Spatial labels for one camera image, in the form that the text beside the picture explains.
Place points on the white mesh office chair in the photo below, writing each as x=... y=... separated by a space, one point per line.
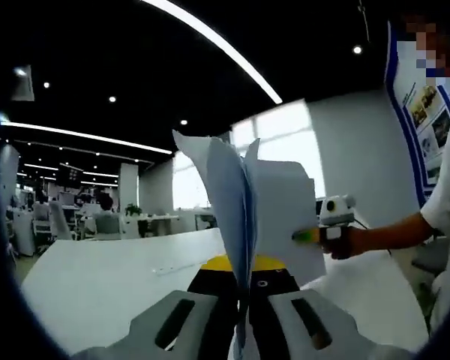
x=60 y=221

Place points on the white printing paper sheet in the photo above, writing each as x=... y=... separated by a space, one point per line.
x=288 y=210

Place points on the potted green plant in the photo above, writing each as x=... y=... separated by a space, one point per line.
x=134 y=210

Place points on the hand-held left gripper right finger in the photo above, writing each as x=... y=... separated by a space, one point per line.
x=345 y=333

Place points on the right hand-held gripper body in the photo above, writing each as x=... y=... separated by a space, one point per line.
x=335 y=212

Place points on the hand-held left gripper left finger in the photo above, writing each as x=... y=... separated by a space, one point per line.
x=144 y=332

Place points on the grey chair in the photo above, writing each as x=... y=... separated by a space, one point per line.
x=431 y=257

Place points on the white table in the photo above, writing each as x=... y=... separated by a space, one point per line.
x=97 y=270

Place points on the person's right hand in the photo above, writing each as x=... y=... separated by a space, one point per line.
x=345 y=243

